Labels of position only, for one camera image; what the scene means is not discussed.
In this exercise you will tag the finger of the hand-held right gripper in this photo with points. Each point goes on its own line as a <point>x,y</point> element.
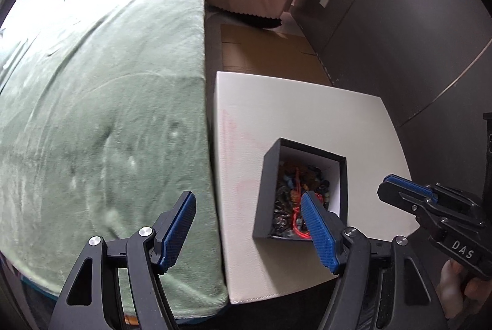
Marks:
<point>411,186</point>
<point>399,201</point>

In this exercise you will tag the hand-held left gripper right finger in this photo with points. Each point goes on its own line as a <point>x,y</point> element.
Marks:
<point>319,226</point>

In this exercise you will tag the black jewelry box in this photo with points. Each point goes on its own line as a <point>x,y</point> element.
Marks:
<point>269,191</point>

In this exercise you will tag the green blanket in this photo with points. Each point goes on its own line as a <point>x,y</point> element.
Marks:
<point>96,103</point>

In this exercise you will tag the person's right hand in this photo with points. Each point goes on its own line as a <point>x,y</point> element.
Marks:
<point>461,291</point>

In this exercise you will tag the flat cardboard sheet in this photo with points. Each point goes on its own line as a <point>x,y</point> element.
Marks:
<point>269,53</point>

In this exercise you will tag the grey wardrobe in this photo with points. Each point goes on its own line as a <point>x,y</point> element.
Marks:
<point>403,26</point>

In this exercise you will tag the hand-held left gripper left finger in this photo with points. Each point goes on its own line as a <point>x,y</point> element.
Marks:
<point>176,234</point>

